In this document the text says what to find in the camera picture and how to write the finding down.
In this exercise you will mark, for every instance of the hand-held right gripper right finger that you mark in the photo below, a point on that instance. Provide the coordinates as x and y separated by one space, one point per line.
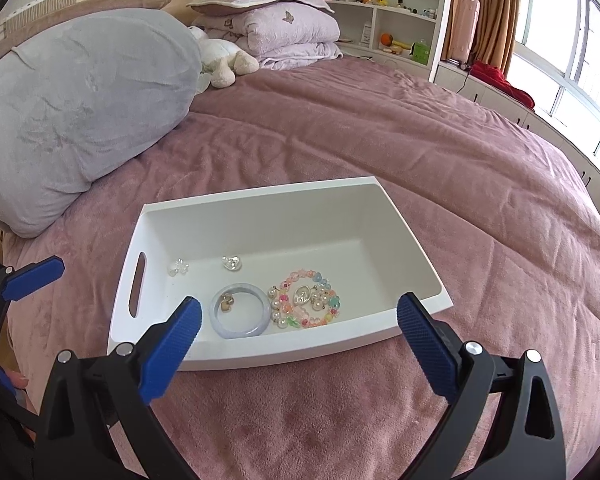
425 345

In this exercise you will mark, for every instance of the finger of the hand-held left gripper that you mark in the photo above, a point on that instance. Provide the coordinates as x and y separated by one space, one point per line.
30 275

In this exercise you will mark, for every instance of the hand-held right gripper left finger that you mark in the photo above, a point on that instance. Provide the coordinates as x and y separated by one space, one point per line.
172 350

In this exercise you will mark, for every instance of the lavender bangle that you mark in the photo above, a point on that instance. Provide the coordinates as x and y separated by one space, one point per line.
217 322

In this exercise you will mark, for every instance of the gold flower earring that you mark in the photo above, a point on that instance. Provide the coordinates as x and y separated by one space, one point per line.
226 303

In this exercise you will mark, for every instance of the clear crystal earring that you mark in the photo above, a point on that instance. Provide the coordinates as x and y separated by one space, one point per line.
178 267

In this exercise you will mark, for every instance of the heart pearl earring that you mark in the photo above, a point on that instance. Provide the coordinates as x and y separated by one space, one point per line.
232 263

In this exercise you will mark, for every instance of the pearl cluster earrings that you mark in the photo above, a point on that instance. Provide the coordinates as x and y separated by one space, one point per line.
321 304

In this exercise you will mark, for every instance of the pearl bar hair clip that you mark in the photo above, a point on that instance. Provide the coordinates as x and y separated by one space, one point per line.
282 323

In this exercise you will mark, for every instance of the white shell pendant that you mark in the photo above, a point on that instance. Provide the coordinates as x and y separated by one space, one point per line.
302 296

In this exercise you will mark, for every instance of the white storage box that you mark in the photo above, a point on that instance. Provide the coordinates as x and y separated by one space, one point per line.
330 220

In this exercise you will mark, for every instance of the person's left hand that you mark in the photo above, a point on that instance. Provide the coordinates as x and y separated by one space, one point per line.
19 381

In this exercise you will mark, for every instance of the grey pillow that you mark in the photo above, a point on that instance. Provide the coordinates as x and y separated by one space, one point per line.
80 110

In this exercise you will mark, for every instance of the white window seat cabinet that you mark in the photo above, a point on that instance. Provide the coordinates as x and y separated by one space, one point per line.
555 135

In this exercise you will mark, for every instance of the red cloth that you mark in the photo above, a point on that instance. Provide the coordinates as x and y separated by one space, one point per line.
500 82

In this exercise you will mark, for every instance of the patchwork plaid cushion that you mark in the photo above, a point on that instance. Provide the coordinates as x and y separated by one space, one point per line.
55 0

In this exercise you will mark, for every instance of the white plush toy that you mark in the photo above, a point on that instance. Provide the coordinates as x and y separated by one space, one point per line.
225 60

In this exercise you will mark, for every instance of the orange plush toy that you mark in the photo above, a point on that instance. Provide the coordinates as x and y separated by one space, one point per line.
387 40

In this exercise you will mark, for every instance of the pink suitcase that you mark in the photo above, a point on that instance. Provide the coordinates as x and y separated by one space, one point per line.
465 30

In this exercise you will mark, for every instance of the white bookshelf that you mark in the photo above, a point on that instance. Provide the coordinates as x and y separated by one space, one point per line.
442 20

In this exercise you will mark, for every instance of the lilac folded quilt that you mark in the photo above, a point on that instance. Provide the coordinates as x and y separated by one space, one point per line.
290 35

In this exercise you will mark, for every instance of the brown curtain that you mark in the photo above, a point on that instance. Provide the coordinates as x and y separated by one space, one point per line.
490 10

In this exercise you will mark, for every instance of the white framed window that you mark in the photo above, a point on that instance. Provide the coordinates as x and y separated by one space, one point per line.
570 35

